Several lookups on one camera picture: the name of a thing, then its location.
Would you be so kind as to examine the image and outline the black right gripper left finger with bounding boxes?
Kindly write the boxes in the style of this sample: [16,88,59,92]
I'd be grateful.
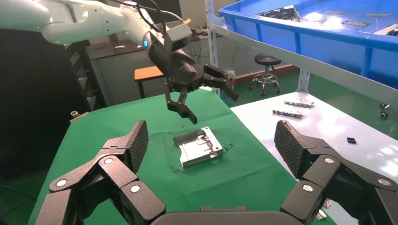
[34,120,167,225]

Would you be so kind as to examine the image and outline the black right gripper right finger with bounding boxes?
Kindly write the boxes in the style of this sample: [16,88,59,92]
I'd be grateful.
[273,120,398,225]

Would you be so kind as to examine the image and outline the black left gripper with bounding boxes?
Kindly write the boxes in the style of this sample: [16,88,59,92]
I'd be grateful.
[148,39,240,125]

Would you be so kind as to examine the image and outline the sheet metal bracket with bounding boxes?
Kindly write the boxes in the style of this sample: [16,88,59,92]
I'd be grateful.
[173,126,224,169]
[256,5,301,23]

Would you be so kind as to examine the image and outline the orange topped small table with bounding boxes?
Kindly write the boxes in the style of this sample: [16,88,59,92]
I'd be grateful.
[134,65,166,100]

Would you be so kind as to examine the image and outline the green table cloth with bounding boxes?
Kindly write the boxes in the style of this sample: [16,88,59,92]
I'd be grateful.
[27,88,338,225]

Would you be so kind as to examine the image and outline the black round swivel stool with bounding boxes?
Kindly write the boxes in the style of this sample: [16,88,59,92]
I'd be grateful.
[248,53,283,97]

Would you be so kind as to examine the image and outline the small slotted metal strip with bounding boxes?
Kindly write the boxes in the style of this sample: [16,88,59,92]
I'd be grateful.
[272,109,304,120]
[284,99,315,109]

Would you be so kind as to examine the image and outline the dark storage rack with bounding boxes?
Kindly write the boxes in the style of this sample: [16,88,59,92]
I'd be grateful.
[63,42,108,111]

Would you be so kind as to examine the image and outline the blue plastic bin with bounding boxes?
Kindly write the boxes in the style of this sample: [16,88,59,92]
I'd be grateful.
[218,0,398,90]

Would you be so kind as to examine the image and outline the flat sheet metal plate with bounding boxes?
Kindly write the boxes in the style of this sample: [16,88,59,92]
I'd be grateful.
[374,24,398,37]

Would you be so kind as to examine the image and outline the white shelf upright post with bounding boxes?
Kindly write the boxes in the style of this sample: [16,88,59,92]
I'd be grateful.
[204,0,223,98]
[296,68,313,94]

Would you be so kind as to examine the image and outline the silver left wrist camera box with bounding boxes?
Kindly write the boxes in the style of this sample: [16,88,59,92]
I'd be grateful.
[164,23,193,53]

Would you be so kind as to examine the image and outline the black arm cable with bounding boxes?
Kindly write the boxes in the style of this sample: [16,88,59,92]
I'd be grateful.
[112,0,169,38]

